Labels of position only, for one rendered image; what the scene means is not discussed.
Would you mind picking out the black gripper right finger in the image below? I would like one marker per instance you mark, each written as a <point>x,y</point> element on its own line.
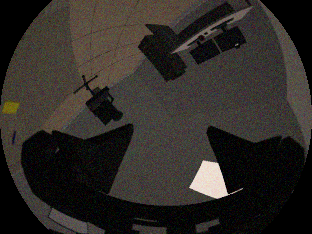
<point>238,158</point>

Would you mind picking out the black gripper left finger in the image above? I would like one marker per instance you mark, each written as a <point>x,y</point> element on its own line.
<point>101,155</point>

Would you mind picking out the yellow flat rectangular plate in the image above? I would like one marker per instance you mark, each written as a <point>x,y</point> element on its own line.
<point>10,107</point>

